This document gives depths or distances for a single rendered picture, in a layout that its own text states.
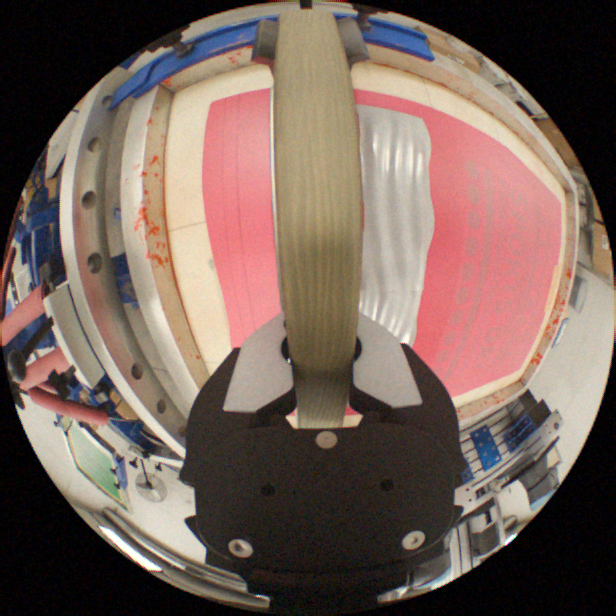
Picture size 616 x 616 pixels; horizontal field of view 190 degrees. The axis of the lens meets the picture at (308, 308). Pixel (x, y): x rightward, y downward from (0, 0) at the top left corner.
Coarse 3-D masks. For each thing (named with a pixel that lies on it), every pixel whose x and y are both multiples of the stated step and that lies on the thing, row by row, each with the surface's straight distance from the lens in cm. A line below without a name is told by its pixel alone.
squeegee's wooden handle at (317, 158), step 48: (288, 48) 10; (336, 48) 11; (288, 96) 8; (336, 96) 8; (288, 144) 7; (336, 144) 7; (288, 192) 7; (336, 192) 7; (288, 240) 7; (336, 240) 7; (288, 288) 7; (336, 288) 7; (288, 336) 8; (336, 336) 8; (336, 384) 10
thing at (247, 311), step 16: (240, 304) 20; (256, 304) 20; (272, 304) 19; (432, 304) 23; (448, 304) 24; (544, 304) 52; (240, 320) 21; (256, 320) 20; (432, 320) 24; (240, 336) 22; (416, 336) 24; (432, 336) 25; (528, 336) 50; (416, 352) 26; (432, 352) 27; (528, 352) 58; (496, 368) 45; (512, 368) 54; (448, 384) 36; (464, 384) 40; (480, 384) 45
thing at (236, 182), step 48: (240, 96) 23; (384, 96) 23; (240, 144) 19; (432, 144) 22; (480, 144) 28; (240, 192) 18; (432, 192) 20; (528, 192) 37; (240, 240) 18; (432, 240) 20; (240, 288) 19; (432, 288) 22
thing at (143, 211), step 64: (256, 64) 26; (384, 64) 26; (448, 64) 29; (128, 128) 27; (512, 128) 38; (128, 192) 22; (576, 192) 64; (128, 256) 22; (576, 256) 61; (192, 384) 26; (512, 384) 63
